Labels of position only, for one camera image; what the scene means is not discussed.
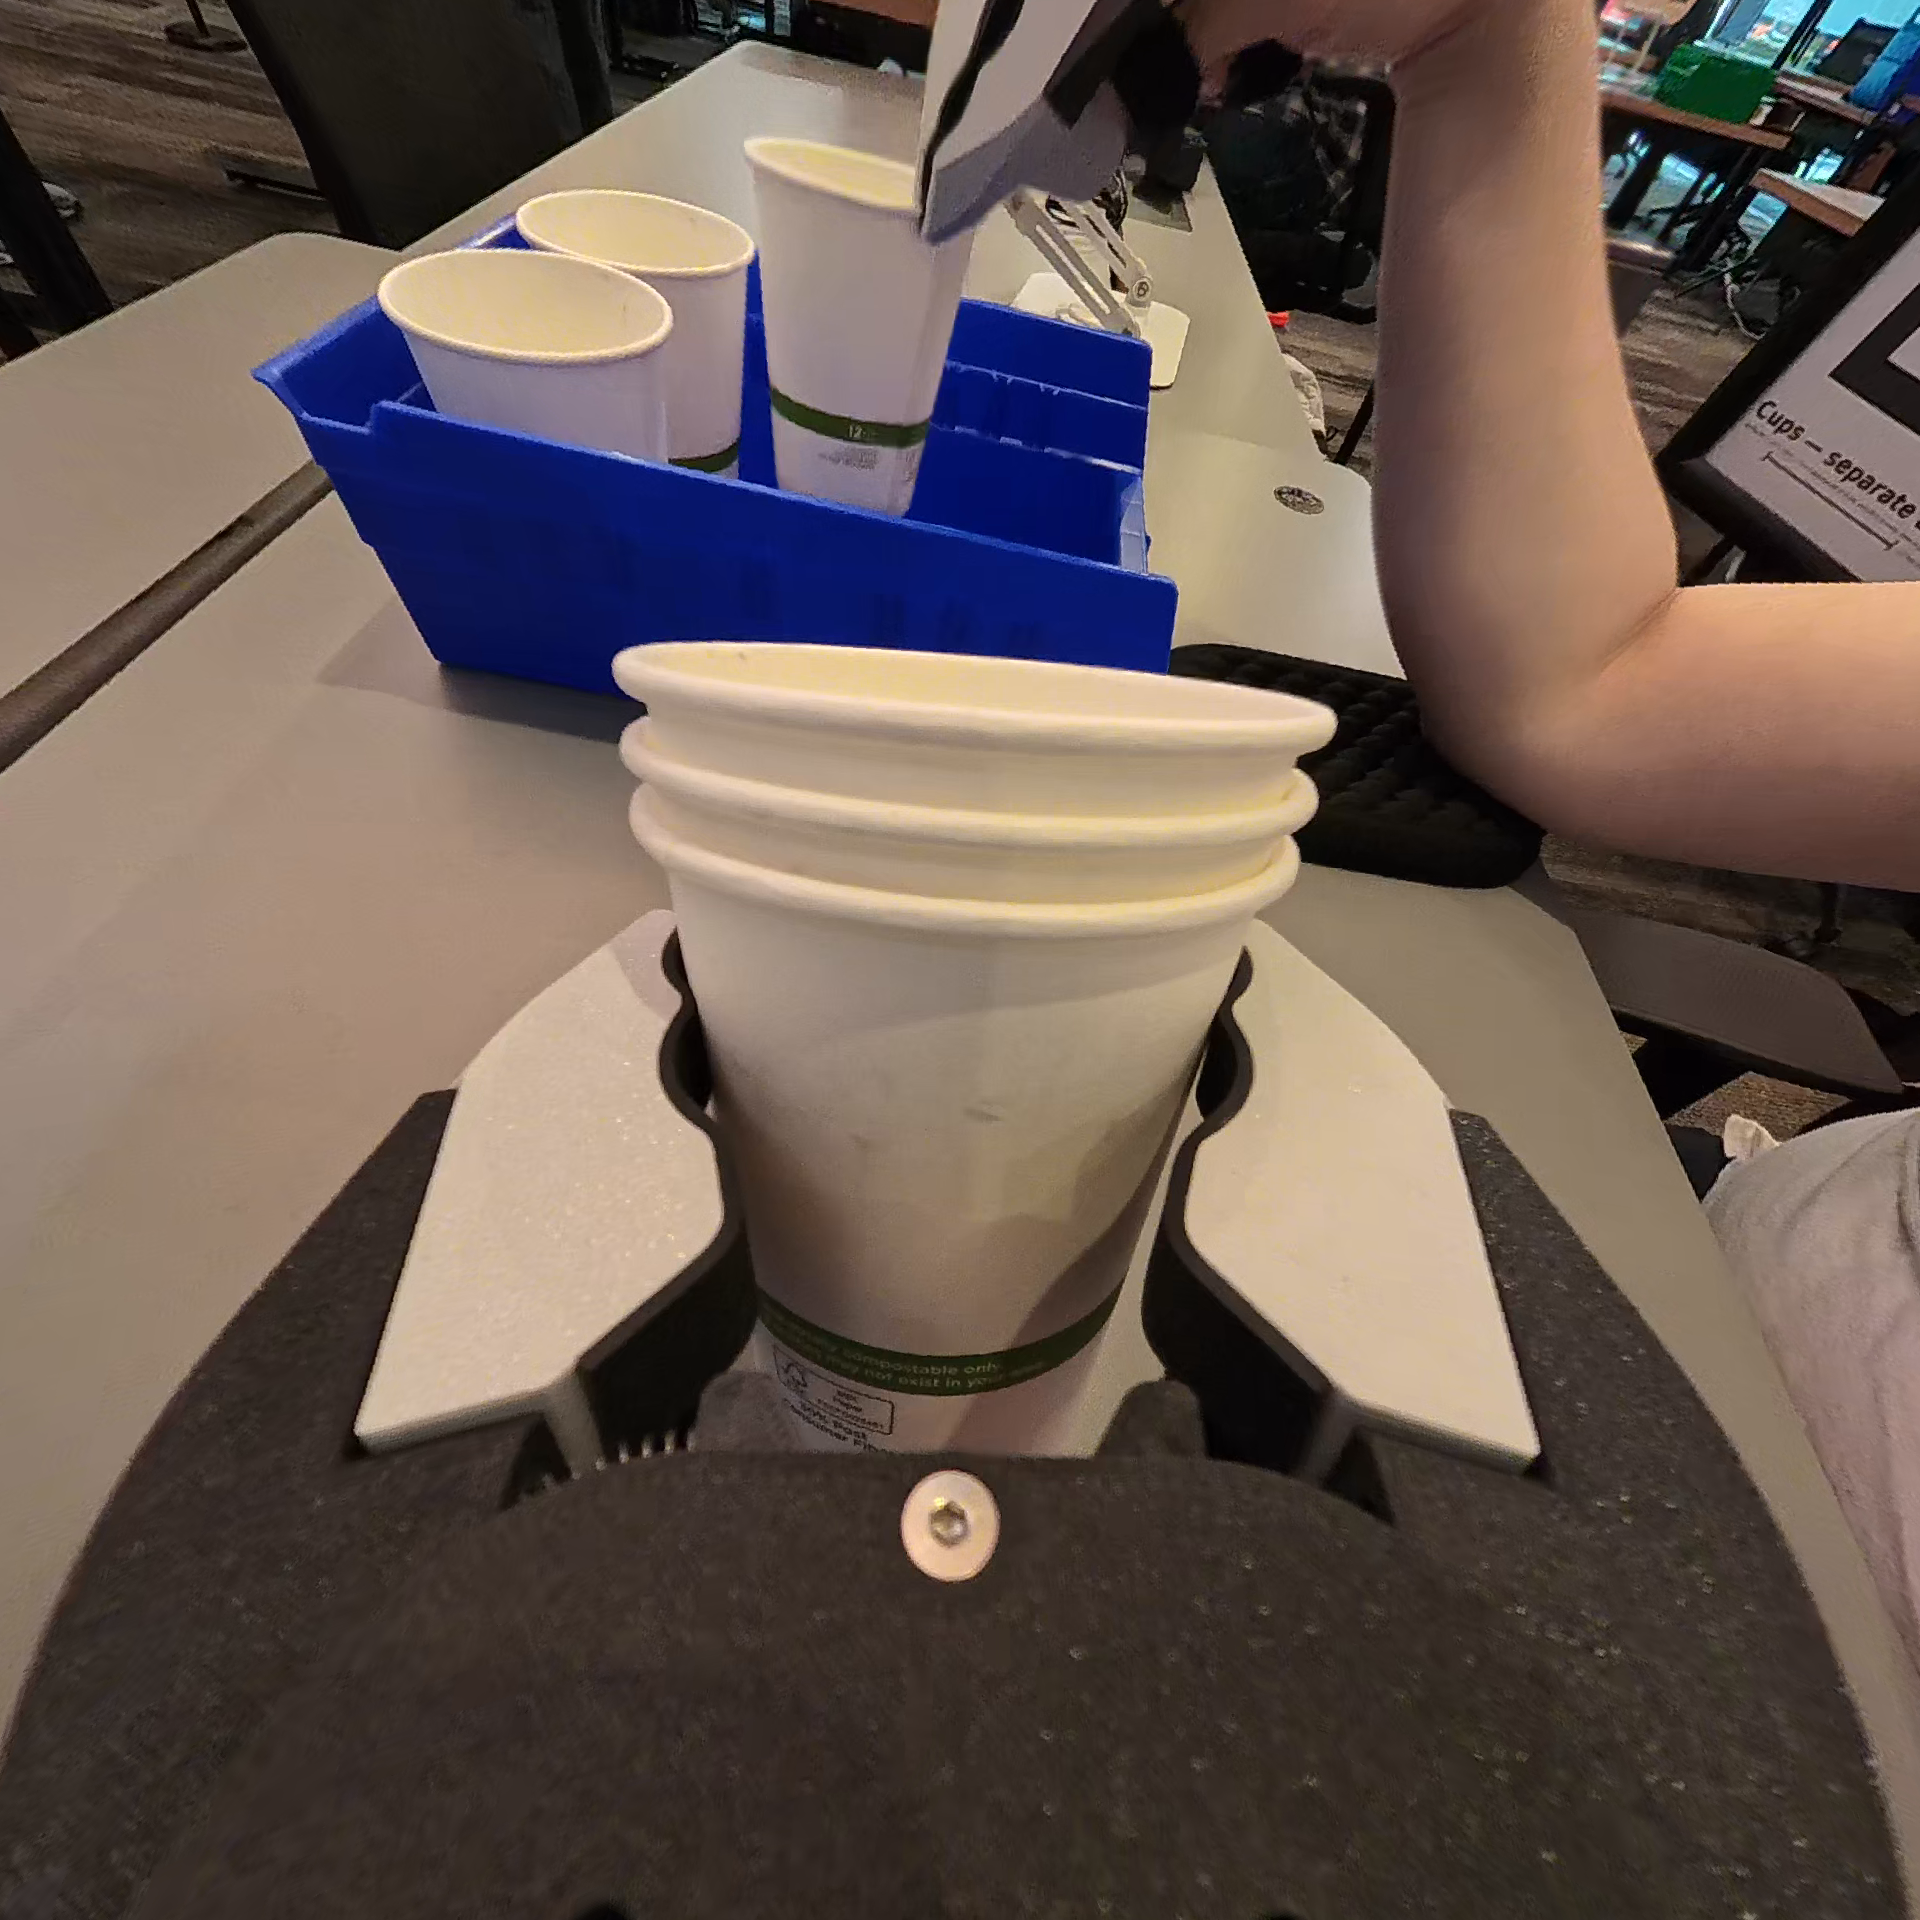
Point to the black wrist rest pad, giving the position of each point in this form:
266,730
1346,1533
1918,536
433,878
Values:
1352,780

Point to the person's right hand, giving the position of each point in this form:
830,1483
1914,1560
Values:
1321,26

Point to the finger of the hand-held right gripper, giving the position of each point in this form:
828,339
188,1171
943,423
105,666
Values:
976,106

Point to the printed instruction sign board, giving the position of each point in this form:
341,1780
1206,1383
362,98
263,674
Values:
1846,451

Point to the black office chair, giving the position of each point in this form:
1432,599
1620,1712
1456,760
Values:
1296,196
421,106

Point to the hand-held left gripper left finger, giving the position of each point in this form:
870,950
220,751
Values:
541,1230

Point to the blue plastic bin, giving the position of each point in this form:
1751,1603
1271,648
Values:
602,541

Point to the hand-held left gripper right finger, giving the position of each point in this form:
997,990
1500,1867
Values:
1352,1260

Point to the person's right forearm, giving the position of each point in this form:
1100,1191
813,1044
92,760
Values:
1532,451

